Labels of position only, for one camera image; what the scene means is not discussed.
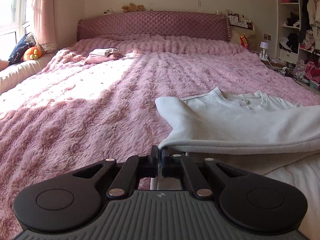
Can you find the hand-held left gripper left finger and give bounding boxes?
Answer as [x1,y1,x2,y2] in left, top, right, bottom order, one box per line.
[71,146,159,201]

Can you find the white open wardrobe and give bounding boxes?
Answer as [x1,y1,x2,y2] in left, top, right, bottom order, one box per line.
[274,0,320,85]

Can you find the red snack bag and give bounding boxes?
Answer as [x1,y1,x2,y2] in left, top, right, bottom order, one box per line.
[239,35,251,50]

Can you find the bedside shelf ornaments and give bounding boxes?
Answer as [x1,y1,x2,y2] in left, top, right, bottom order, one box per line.
[226,9,255,28]

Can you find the beige window seat cushion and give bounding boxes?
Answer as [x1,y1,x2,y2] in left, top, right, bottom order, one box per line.
[0,53,54,95]

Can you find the black hanging coat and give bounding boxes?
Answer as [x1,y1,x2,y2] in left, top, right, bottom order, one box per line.
[298,0,312,44]

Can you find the pink curtain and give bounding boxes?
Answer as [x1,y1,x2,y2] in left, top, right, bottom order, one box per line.
[27,0,58,53]

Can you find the navy patterned pillow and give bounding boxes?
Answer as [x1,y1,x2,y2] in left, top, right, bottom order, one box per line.
[8,32,37,63]

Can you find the brown teddy bear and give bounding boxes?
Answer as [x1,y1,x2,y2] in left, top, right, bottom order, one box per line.
[122,3,145,13]

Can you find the white duvet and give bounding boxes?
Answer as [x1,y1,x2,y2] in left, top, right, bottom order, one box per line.
[149,152,320,240]

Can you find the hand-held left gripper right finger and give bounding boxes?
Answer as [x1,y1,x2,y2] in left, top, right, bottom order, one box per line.
[161,147,248,200]

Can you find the window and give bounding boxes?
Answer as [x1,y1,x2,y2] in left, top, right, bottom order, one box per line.
[0,0,32,37]

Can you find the beige bedside cabinet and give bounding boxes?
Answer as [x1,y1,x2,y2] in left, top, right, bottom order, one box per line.
[229,24,257,51]

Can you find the purple quilted headboard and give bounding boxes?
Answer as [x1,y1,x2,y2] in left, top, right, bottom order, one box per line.
[76,10,231,42]

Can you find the folded pink clothes pile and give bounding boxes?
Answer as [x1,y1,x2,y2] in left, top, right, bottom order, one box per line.
[84,47,122,64]

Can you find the pink and red clothes heap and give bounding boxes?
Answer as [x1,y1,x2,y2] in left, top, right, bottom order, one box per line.
[294,59,320,85]

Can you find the orange plush toy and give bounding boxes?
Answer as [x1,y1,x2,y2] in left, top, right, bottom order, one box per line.
[22,46,42,61]

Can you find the beige hanging coat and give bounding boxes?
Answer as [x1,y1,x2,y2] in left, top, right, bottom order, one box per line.
[306,0,320,28]

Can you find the pink fluffy blanket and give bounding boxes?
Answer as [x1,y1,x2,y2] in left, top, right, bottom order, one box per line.
[0,35,320,240]

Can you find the white printed sweatshirt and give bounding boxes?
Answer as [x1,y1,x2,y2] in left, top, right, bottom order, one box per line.
[155,87,320,166]

